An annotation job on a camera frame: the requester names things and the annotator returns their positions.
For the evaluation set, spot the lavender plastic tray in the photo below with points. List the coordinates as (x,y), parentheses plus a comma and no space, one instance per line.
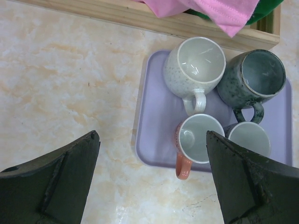
(161,112)

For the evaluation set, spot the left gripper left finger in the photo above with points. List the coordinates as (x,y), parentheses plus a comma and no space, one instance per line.
(50,189)

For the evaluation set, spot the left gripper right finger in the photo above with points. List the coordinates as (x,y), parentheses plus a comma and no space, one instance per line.
(251,188)

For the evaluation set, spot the wooden rack base tray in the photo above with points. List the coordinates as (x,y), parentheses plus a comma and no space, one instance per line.
(264,34)

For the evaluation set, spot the white speckled mug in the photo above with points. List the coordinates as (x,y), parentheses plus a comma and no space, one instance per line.
(192,70)

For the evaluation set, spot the orange printed mug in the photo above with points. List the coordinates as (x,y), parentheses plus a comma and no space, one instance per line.
(190,142)

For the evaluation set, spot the pink shirt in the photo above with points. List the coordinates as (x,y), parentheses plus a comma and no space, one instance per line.
(229,15)

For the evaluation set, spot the grey blue printed mug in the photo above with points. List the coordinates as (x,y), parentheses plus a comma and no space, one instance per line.
(250,136)

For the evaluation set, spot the dark green speckled mug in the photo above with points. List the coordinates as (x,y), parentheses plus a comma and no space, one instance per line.
(251,79)

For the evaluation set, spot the green tank top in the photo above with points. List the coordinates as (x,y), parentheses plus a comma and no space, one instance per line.
(264,7)

